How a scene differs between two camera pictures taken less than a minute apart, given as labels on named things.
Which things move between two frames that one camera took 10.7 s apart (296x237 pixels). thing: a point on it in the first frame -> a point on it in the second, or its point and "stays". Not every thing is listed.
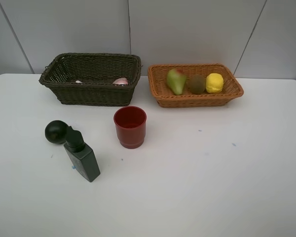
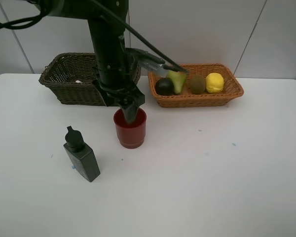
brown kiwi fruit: [197, 84] stays
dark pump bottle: [82, 157] stays
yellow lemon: [214, 83] stays
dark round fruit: [56, 131] -> [164, 86]
